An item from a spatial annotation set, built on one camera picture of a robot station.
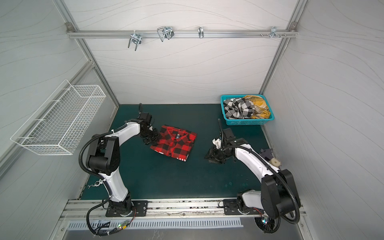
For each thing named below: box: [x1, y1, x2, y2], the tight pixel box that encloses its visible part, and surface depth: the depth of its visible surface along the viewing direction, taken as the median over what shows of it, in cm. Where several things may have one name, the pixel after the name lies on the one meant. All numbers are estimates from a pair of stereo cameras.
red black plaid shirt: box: [150, 125, 198, 162], surface depth 97 cm
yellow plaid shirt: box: [243, 95, 271, 119], surface depth 106 cm
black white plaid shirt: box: [223, 98, 255, 119], surface depth 107 cm
